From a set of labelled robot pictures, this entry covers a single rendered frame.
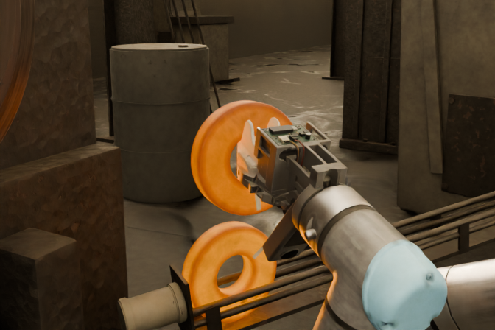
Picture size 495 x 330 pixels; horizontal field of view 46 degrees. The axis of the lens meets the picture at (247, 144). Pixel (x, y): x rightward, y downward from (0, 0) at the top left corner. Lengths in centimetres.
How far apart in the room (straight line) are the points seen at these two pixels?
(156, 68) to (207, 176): 250
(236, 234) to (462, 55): 226
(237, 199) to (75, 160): 29
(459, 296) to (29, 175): 59
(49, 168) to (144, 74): 237
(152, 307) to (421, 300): 45
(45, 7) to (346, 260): 63
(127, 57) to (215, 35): 534
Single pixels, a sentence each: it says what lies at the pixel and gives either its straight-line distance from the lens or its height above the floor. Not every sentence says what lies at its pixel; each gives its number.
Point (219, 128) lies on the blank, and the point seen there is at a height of 95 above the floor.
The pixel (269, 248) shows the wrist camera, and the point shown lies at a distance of 72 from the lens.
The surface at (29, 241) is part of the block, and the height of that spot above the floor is 80.
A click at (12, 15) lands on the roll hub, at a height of 110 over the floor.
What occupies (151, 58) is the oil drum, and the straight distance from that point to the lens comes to 324.
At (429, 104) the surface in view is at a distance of 307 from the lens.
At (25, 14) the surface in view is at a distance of 75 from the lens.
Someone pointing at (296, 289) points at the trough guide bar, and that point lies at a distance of 95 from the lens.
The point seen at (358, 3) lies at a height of 113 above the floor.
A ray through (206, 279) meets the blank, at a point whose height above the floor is 71.
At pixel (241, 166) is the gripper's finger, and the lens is 72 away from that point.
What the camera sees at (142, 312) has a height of 68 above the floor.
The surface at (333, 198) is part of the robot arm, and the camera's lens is 59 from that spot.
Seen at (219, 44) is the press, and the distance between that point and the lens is 865.
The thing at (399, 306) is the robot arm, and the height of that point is 86.
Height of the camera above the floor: 111
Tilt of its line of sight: 13 degrees down
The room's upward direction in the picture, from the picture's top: straight up
